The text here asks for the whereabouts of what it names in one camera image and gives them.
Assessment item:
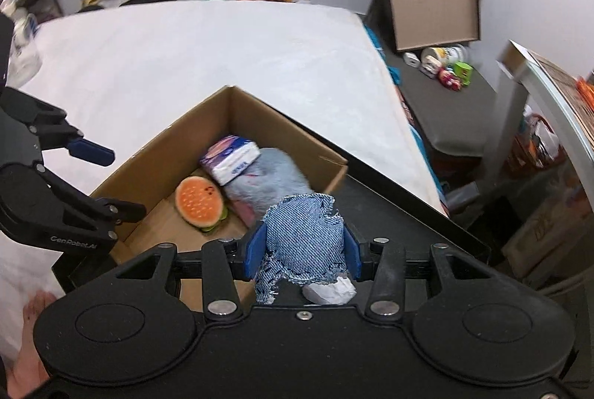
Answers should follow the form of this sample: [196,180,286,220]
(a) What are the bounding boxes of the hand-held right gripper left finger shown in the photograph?
[114,223,270,320]

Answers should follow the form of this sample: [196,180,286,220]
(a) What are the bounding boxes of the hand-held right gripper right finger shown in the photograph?
[342,226,503,318]

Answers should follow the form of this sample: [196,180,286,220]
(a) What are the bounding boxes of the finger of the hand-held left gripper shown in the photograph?
[44,169,147,237]
[0,87,115,168]

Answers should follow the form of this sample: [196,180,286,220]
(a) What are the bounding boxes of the blue denim fabric piece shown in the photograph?
[253,192,349,306]

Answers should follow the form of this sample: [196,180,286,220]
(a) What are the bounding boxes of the black tray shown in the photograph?
[51,173,493,311]

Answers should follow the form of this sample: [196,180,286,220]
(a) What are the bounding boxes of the burger plush toy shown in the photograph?
[174,176,228,233]

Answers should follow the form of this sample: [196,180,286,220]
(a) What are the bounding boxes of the blue fluffy plush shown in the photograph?
[225,147,311,226]

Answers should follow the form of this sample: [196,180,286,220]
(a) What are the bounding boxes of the purple tissue pack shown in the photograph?
[199,135,261,187]

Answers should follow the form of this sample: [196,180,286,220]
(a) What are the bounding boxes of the small cardboard box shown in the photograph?
[88,85,349,311]

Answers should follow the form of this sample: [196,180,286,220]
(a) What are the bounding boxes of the white soft squishy block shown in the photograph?
[301,276,357,306]

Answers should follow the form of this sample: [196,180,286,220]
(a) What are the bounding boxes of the person's bare foot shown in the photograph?
[7,291,59,397]

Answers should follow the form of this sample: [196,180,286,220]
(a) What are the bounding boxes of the grey bench cushion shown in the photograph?
[385,51,499,156]

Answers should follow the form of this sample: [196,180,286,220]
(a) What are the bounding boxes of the red small toy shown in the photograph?
[437,69,462,91]

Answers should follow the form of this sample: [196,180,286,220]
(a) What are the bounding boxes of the brown cardboard carton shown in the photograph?
[501,176,594,279]

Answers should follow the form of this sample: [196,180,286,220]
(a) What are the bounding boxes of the red basket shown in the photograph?
[508,113,569,170]

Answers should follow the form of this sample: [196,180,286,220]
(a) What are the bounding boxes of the white desk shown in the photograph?
[496,39,594,214]

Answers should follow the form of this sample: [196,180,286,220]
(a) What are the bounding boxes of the brown printed board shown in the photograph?
[526,50,594,95]

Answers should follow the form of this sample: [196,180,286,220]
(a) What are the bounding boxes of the long red gold packet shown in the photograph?
[577,76,594,107]

